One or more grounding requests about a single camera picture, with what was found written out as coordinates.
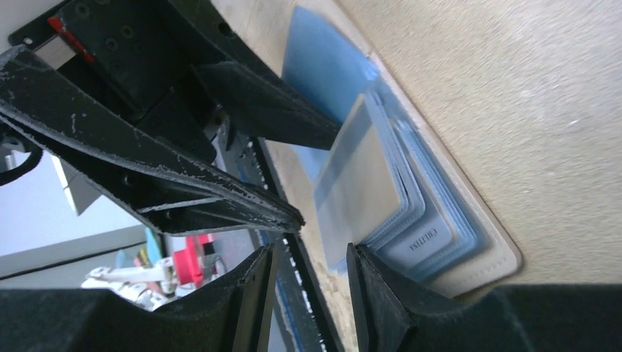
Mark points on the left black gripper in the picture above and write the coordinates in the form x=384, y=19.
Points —
x=143, y=62

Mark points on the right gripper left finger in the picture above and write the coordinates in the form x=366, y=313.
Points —
x=232, y=313

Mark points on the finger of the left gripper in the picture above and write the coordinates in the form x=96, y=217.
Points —
x=267, y=108

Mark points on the silver grey credit card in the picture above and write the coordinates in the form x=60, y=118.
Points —
x=358, y=192

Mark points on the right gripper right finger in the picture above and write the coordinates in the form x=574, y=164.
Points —
x=391, y=311

